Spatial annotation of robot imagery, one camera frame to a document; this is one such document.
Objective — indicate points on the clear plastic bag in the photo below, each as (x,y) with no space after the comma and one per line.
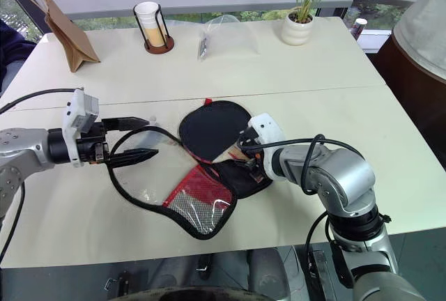
(230,38)

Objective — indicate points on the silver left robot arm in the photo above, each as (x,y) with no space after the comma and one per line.
(24,151)

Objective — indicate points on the white ribbed plant pot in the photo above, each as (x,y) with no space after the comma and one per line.
(296,31)

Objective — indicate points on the brown paper bag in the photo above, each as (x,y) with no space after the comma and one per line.
(71,41)

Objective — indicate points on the black box on robot body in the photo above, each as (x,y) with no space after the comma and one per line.
(325,268)

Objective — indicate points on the person in dark blue clothing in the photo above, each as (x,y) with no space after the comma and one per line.
(12,50)

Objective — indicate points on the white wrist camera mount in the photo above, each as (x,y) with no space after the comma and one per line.
(75,113)
(268,130)

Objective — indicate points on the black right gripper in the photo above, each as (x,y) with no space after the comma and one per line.
(260,165)

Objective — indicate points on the black table tennis paddle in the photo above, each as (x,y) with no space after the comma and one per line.
(212,130)

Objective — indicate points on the red can with white top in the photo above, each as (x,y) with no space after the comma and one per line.
(359,27)

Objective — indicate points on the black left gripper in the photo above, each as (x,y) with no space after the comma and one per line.
(91,147)

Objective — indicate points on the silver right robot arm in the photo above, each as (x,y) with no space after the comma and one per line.
(341,179)

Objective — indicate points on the black and red paddle case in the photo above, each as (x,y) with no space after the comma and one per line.
(198,207)

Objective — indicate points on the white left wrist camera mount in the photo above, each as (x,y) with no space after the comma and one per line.
(75,113)

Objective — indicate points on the large grey rounded object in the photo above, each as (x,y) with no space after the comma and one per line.
(425,29)

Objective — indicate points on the dark brown furniture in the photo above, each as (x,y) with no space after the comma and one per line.
(414,106)

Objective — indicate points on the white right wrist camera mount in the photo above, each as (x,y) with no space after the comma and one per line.
(268,130)

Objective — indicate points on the stack of paper cups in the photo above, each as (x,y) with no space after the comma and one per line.
(152,25)

